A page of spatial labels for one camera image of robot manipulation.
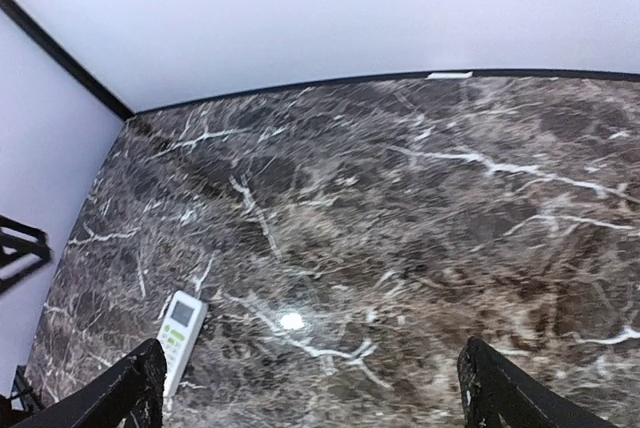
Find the white remote control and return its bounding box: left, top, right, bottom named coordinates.
left=157, top=291, right=207, bottom=398

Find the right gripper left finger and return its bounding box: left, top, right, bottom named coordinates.
left=9, top=338, right=166, bottom=427

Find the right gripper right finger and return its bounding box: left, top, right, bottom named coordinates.
left=457, top=336, right=612, bottom=428

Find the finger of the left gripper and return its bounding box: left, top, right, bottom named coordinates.
left=1, top=216, right=53, bottom=293

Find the left black frame post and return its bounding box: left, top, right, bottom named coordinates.
left=1, top=0, right=134, bottom=121

